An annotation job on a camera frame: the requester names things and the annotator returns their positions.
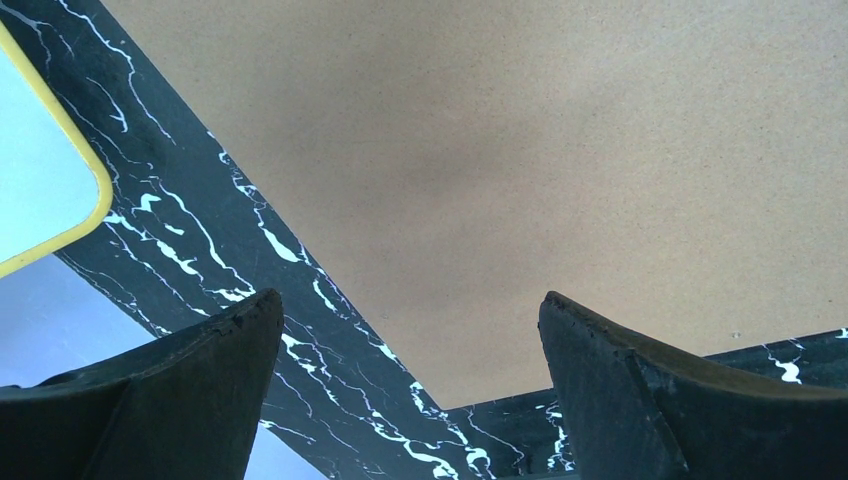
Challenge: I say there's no brown frame backing board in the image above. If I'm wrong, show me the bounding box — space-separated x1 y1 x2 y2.
107 1 847 407

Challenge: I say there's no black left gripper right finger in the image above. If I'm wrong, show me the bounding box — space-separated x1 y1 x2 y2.
538 291 847 479

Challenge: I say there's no yellow-edged whiteboard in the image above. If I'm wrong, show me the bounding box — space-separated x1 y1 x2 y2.
1 28 113 276

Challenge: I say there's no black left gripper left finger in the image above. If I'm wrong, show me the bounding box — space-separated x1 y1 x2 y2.
1 289 284 479

